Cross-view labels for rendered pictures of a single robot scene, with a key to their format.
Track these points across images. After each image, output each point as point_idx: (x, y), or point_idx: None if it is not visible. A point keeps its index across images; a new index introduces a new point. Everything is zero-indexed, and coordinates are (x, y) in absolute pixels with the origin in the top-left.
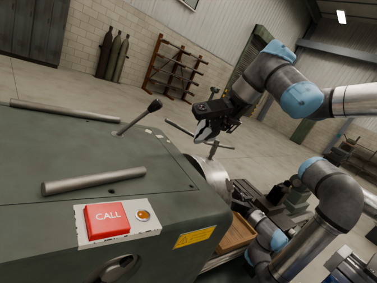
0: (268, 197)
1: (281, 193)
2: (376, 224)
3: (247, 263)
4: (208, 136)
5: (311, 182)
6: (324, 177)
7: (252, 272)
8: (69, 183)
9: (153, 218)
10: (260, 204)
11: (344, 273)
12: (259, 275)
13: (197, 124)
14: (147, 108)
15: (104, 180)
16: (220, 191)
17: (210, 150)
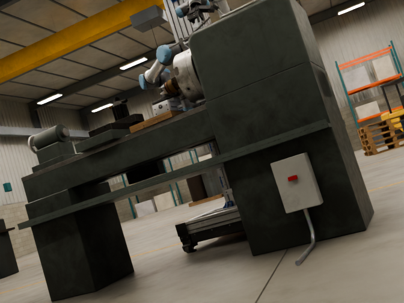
0: (125, 116)
1: (125, 105)
2: (153, 82)
3: (159, 167)
4: (204, 24)
5: (178, 52)
6: (180, 45)
7: (163, 168)
8: None
9: None
10: (137, 115)
11: (172, 106)
12: (205, 101)
13: (199, 21)
14: (219, 7)
15: None
16: None
17: (184, 45)
